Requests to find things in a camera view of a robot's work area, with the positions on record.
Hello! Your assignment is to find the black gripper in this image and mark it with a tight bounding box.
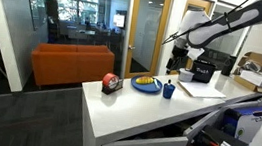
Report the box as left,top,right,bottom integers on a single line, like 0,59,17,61
166,44,191,74

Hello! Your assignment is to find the blue plastic cup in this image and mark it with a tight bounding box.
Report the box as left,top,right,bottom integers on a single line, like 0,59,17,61
161,82,177,100

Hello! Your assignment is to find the white round container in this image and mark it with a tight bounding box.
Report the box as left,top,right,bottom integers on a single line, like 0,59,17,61
177,68,196,84

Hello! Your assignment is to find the light blue toy fork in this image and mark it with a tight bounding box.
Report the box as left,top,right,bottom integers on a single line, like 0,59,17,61
151,78,161,90

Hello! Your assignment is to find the black fabric basket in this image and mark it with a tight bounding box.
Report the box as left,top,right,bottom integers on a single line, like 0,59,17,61
188,58,218,85

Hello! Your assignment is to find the yellow toy bread loaf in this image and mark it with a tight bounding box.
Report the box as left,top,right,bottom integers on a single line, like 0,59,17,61
135,75,156,87

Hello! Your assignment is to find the blue round plate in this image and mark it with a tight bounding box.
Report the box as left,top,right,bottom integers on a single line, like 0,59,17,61
129,73,165,96

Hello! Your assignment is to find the white paper pad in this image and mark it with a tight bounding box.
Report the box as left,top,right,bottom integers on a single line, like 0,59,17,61
175,78,228,103

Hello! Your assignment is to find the black tumbler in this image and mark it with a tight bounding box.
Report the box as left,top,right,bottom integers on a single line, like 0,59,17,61
220,53,238,78

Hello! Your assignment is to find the black tape dispenser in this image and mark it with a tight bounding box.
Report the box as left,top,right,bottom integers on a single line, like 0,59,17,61
100,76,125,97

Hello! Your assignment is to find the grey open cabinet door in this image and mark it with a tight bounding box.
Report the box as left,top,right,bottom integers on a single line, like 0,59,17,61
181,89,262,146

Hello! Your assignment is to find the red tape roll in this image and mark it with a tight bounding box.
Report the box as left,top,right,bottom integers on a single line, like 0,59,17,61
101,72,121,91

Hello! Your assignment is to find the open cardboard box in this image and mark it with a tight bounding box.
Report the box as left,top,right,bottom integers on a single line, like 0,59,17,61
232,50,262,94

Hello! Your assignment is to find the white flat box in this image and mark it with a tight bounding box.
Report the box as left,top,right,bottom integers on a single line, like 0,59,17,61
238,69,262,88

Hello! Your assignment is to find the blue and white box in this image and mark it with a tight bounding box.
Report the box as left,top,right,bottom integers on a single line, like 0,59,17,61
218,101,262,146

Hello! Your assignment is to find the orange sofa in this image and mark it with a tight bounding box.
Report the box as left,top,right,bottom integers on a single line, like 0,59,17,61
27,36,117,96

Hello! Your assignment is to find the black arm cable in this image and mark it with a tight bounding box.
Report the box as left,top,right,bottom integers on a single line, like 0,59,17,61
161,0,254,56

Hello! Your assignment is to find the wall mounted glass board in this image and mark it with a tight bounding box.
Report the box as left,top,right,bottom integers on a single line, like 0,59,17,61
18,0,50,33

